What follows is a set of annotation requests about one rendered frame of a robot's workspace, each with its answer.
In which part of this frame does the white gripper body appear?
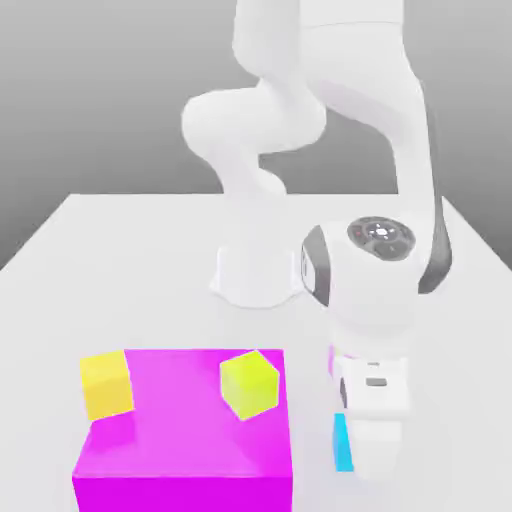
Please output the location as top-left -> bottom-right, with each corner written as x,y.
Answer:
346,417 -> 403,480

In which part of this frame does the small cyan cube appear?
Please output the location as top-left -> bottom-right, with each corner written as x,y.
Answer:
333,413 -> 356,473

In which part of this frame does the small lime cube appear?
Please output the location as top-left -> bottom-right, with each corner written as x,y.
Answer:
219,348 -> 281,422

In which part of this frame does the small yellow cube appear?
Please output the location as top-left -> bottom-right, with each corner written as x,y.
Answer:
78,350 -> 136,422

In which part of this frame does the large magenta box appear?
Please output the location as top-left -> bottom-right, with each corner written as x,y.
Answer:
71,348 -> 296,512

